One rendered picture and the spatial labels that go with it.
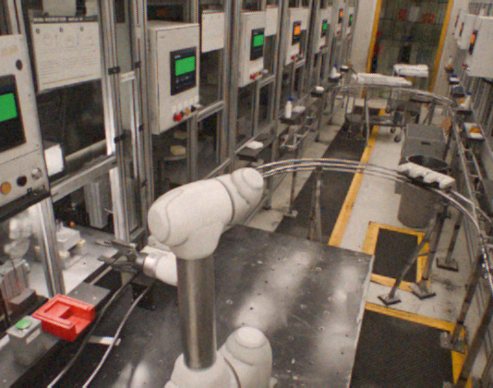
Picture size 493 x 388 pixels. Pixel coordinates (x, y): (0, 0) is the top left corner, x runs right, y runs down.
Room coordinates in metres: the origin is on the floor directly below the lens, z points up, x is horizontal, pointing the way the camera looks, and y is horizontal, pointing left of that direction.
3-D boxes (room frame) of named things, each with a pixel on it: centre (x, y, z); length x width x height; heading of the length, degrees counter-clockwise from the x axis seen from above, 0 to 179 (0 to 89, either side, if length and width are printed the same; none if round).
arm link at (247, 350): (1.08, -0.03, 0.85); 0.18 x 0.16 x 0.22; 133
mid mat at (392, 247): (3.15, -1.29, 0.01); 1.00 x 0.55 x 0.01; 161
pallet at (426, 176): (2.83, -1.24, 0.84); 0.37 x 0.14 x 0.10; 39
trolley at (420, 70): (7.63, -2.68, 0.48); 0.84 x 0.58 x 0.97; 169
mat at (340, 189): (5.73, -1.37, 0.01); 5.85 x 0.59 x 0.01; 161
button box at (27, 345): (0.99, 0.66, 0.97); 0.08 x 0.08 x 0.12; 71
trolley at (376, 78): (6.56, -1.88, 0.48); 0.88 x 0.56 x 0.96; 89
